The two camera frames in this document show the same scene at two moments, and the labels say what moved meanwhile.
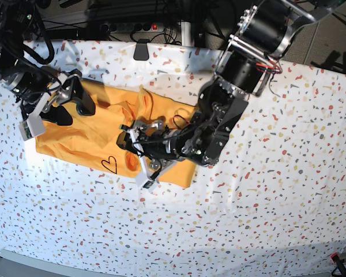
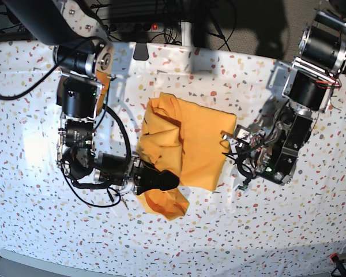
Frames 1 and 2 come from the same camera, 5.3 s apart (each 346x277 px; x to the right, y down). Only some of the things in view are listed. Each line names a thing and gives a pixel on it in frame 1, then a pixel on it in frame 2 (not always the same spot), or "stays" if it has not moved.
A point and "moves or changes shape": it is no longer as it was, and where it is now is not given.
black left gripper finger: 85,105 → 147,179
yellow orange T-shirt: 92,139 moves or changes shape
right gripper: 157,146 → 247,148
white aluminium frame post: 185,34 stays
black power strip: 133,27 stays
